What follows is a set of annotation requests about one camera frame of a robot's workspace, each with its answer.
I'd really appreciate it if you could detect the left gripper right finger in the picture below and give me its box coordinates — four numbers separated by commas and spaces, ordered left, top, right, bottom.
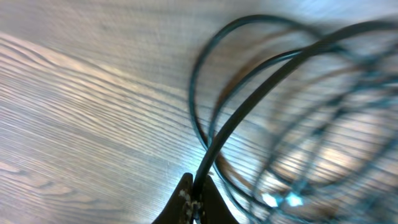
200, 175, 239, 224

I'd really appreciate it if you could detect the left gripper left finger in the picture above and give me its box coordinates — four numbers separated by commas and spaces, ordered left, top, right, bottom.
152, 172, 193, 224

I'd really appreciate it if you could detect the black micro USB cable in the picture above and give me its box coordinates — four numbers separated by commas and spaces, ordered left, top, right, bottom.
188, 14, 398, 224

